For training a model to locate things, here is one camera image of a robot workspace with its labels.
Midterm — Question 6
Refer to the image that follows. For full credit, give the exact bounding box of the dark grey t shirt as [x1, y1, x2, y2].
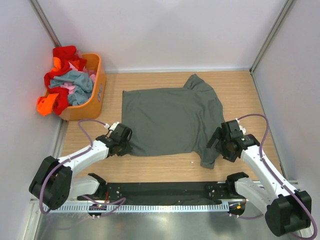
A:
[121, 74, 224, 169]

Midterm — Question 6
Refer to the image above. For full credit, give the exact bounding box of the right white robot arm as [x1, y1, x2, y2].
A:
[207, 119, 314, 237]

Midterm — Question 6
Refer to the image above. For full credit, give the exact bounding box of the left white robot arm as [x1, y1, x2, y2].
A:
[29, 122, 133, 214]

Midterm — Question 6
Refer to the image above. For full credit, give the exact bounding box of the orange plastic basket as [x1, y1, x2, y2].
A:
[58, 53, 107, 121]

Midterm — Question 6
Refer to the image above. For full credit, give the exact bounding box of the blue grey t shirt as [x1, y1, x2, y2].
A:
[49, 70, 94, 106]

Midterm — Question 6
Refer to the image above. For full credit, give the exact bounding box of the pink t shirt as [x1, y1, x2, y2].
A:
[60, 61, 97, 95]

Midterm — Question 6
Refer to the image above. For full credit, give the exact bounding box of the orange t shirt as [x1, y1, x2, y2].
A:
[36, 57, 62, 116]

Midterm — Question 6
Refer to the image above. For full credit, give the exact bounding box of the red t shirt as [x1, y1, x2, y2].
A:
[44, 45, 87, 115]

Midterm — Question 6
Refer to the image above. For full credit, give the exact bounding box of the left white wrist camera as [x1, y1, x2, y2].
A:
[104, 121, 120, 131]

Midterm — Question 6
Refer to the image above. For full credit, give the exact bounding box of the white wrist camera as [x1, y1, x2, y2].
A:
[104, 121, 120, 131]
[235, 118, 247, 135]

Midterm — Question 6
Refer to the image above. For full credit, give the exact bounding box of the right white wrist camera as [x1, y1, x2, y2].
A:
[235, 118, 247, 135]

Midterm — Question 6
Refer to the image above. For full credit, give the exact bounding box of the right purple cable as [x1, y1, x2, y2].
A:
[228, 114, 318, 238]

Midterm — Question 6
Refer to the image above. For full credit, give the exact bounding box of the purple cable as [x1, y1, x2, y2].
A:
[39, 119, 127, 218]
[228, 114, 318, 238]

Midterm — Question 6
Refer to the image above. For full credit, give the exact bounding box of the aluminium rail frame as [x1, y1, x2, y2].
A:
[29, 164, 305, 204]

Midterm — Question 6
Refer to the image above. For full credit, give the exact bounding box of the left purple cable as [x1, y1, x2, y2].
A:
[39, 119, 127, 218]

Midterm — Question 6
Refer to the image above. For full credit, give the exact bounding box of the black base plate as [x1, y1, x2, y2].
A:
[89, 180, 245, 206]

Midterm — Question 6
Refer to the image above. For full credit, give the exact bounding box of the slotted cable duct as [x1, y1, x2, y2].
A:
[50, 202, 229, 213]

